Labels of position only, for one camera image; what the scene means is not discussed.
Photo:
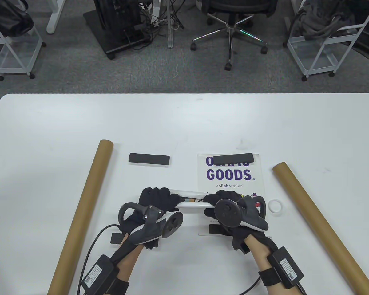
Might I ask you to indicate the black computer tower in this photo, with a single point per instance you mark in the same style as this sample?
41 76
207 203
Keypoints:
117 15

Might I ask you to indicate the colourful cartoon animal poster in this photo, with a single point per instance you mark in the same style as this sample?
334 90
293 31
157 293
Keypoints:
192 194

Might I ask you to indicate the black shoulder bag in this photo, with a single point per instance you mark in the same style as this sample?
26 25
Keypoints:
9 18

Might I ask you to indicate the person's left forearm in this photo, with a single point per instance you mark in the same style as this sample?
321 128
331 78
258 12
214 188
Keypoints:
130 261

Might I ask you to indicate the person's right hand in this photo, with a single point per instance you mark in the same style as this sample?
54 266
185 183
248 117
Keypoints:
227 194

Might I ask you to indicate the white poster purple lettering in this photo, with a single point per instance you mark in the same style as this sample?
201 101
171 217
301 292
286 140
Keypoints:
258 178

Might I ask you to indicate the white plastic tube end cap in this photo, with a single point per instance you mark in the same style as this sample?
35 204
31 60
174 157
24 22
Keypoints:
275 206

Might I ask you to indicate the black bar weight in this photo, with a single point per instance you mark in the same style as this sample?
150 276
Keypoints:
233 158
116 238
214 230
149 159

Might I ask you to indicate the white wheeled cart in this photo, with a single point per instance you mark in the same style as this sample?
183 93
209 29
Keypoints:
313 58
15 58

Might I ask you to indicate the grey crumpled cloth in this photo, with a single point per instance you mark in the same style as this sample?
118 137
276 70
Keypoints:
319 18

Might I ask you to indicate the grey white hand controller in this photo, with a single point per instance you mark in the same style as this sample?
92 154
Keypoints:
227 213
172 226

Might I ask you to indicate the black office chair chrome base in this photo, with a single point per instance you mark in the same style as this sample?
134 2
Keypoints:
233 6

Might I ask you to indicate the white desk leg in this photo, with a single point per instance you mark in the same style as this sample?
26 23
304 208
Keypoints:
56 18

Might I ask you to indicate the person's right forearm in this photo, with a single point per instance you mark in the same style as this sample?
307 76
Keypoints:
258 255

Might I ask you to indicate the brown cardboard mailing tube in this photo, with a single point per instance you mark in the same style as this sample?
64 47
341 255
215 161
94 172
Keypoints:
326 233
86 199

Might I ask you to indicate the black wrist sensor box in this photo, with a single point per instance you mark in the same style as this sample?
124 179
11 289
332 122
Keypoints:
287 267
98 272

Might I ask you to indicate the black wheeled platform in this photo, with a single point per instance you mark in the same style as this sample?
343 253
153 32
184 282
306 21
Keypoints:
110 40

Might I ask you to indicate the person's left hand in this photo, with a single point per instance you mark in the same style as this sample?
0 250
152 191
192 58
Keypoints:
158 196

